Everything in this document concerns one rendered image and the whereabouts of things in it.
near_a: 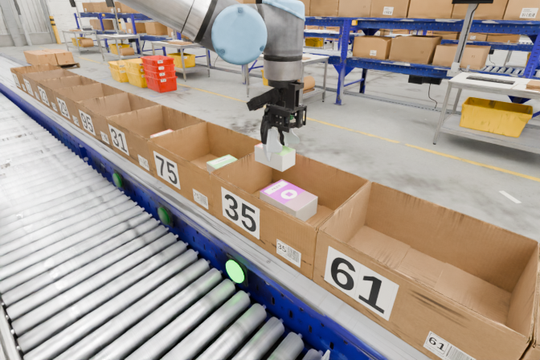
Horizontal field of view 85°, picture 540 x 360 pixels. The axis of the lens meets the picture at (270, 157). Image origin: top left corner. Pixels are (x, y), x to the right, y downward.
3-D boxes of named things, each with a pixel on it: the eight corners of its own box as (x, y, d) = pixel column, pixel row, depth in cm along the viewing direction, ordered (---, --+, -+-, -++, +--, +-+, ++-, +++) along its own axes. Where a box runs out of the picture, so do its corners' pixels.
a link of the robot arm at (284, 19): (255, -3, 66) (298, -2, 68) (256, 56, 71) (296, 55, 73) (264, -4, 58) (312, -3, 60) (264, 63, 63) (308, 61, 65)
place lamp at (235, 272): (225, 275, 91) (223, 258, 87) (228, 272, 91) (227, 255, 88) (241, 288, 86) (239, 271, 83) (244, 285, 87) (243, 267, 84)
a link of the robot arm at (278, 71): (255, 59, 68) (282, 55, 74) (255, 80, 70) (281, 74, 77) (285, 63, 63) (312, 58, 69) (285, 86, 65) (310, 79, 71)
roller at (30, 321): (9, 335, 82) (2, 323, 79) (174, 237, 116) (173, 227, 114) (13, 347, 79) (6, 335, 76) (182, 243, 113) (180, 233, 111)
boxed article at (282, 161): (282, 172, 77) (282, 156, 75) (254, 160, 83) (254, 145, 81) (295, 164, 81) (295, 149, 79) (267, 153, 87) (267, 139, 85)
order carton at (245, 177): (214, 217, 99) (209, 173, 92) (272, 182, 119) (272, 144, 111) (311, 281, 76) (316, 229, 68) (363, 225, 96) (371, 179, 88)
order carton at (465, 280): (311, 280, 76) (315, 228, 68) (362, 225, 96) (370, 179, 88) (494, 402, 53) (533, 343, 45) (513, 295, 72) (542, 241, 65)
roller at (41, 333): (14, 351, 78) (6, 339, 76) (184, 245, 113) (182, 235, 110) (19, 365, 75) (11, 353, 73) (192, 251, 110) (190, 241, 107)
